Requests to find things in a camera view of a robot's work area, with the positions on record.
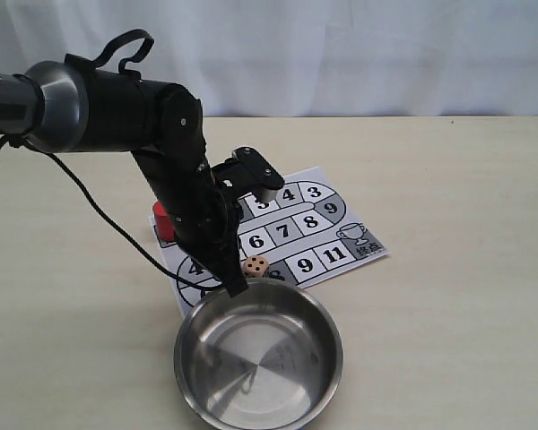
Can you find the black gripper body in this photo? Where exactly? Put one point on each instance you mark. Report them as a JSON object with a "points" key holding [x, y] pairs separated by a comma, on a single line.
{"points": [[202, 205]]}

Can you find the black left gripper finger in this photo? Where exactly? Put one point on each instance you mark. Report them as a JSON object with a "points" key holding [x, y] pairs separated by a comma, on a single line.
{"points": [[227, 270]]}

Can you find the wooden die black pips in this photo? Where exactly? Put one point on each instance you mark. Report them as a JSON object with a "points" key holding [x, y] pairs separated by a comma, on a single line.
{"points": [[255, 266]]}

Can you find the red cylinder game piece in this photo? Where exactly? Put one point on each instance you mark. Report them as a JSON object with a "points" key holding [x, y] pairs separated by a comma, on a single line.
{"points": [[164, 226]]}

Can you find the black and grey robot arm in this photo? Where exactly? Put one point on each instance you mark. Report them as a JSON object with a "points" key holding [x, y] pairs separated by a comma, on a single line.
{"points": [[55, 108]]}

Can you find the printed paper game board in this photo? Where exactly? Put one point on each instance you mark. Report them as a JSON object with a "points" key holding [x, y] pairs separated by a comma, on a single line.
{"points": [[308, 234]]}

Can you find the stainless steel bowl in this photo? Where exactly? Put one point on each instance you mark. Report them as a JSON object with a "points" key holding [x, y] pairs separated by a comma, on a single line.
{"points": [[268, 358]]}

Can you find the white backdrop curtain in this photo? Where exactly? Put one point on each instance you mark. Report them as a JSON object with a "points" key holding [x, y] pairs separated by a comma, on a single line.
{"points": [[305, 58]]}

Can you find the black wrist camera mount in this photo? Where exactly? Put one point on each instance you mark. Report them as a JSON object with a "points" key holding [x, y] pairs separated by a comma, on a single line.
{"points": [[246, 171]]}

